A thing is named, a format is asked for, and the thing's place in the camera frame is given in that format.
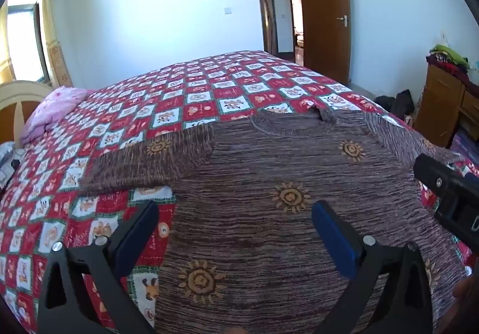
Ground white patterned pillow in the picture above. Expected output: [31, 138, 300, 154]
[0, 141, 24, 189]

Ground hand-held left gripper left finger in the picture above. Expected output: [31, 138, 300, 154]
[37, 200, 160, 334]

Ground pile of colourful clothes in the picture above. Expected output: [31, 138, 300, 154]
[427, 44, 474, 77]

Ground cream wooden headboard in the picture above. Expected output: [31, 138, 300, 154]
[0, 80, 55, 145]

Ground wooden cabinet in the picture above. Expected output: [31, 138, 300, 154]
[413, 56, 479, 150]

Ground red patchwork printed blanket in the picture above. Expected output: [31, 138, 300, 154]
[0, 50, 479, 334]

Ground window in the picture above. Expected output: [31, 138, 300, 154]
[0, 0, 50, 85]

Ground purple cloth bundle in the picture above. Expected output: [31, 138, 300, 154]
[451, 131, 479, 167]

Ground yellow curtain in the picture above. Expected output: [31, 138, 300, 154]
[39, 0, 74, 88]

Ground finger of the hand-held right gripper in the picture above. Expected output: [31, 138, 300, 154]
[413, 153, 479, 208]

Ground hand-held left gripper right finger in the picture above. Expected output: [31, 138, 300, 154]
[312, 200, 444, 334]

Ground black bag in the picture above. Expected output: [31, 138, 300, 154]
[374, 89, 415, 120]

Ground brown wooden door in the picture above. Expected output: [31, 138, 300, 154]
[297, 0, 352, 86]

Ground brown sun-pattern knit sweater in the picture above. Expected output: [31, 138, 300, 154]
[80, 107, 468, 334]

